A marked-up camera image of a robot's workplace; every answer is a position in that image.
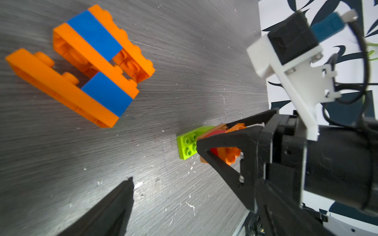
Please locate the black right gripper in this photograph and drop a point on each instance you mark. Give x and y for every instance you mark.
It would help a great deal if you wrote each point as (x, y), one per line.
(341, 165)

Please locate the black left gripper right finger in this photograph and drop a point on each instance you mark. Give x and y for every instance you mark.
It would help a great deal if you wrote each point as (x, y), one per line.
(281, 216)

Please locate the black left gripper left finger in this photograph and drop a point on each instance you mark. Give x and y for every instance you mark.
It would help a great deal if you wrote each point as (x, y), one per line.
(109, 217)

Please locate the brown lego brick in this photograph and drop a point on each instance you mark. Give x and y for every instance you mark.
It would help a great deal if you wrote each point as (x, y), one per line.
(222, 128)

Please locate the large orange lego brick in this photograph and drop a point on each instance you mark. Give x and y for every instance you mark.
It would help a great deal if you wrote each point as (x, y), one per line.
(231, 153)

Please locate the red square lego brick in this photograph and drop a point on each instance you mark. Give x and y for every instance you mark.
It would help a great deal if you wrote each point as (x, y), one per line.
(215, 150)

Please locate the green long lego brick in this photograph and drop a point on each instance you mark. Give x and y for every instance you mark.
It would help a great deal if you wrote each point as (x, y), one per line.
(187, 142)

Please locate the small orange lego brick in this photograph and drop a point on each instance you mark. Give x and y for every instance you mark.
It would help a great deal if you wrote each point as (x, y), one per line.
(130, 58)

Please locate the blue square lego brick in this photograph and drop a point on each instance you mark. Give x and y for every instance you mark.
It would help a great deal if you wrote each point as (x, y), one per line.
(91, 30)

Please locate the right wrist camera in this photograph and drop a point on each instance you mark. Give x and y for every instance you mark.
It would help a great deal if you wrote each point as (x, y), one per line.
(294, 37)

